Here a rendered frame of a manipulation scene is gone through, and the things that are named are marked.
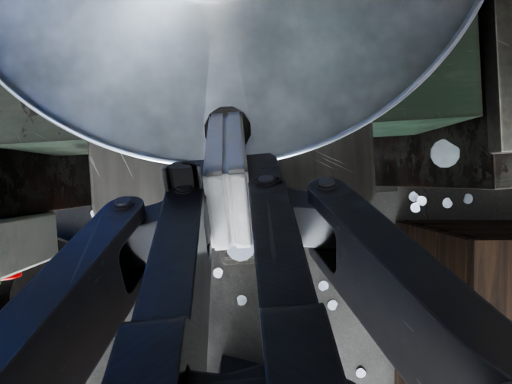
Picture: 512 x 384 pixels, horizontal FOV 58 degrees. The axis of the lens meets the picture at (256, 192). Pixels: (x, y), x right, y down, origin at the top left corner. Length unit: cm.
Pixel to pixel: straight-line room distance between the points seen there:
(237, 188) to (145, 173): 9
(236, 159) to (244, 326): 91
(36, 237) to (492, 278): 60
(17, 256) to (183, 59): 29
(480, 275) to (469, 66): 40
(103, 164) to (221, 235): 9
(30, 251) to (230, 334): 65
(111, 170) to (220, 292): 82
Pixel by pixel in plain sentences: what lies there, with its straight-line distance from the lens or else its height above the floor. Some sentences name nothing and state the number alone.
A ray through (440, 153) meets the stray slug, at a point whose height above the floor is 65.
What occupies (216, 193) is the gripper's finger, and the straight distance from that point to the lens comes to 15.
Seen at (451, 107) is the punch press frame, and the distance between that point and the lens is 40.
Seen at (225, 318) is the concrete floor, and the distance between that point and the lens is 105.
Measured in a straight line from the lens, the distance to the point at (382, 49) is 24.
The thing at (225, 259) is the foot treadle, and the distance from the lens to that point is 86.
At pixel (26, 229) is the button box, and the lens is 48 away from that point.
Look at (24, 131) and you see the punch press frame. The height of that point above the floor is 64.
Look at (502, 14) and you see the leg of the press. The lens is 44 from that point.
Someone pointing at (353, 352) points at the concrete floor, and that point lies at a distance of 110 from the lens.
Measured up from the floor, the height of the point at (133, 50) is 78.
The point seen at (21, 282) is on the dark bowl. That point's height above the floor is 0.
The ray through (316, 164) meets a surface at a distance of 23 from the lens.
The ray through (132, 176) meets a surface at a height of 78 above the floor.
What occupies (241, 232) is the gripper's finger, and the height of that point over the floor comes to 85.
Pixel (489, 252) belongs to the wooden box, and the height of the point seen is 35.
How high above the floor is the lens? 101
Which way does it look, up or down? 88 degrees down
